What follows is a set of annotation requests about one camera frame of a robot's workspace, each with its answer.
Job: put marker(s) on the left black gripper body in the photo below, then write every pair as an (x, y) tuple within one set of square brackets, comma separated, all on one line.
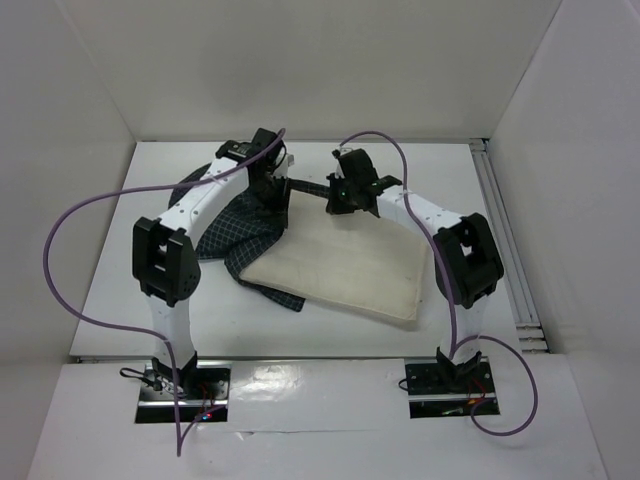
[(271, 193)]

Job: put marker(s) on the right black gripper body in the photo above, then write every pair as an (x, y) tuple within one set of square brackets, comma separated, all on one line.
[(338, 196)]

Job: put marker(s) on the dark checkered pillowcase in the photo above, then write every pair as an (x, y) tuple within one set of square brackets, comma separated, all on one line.
[(243, 232)]

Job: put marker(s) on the cream white pillow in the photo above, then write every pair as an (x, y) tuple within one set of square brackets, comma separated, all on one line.
[(356, 262)]

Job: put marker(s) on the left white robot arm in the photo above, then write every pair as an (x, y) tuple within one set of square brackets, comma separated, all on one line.
[(164, 260)]

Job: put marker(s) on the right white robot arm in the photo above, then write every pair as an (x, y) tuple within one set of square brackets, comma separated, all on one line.
[(467, 264)]

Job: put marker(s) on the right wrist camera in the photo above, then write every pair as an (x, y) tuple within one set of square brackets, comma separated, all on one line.
[(340, 151)]

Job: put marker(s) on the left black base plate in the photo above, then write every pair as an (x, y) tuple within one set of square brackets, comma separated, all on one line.
[(206, 397)]

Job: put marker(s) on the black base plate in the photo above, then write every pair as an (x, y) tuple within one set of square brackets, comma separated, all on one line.
[(206, 397), (430, 396)]

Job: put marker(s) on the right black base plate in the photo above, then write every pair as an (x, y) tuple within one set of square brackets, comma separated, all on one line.
[(430, 396)]

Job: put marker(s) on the aluminium rail frame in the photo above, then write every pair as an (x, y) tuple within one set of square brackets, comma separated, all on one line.
[(527, 323)]

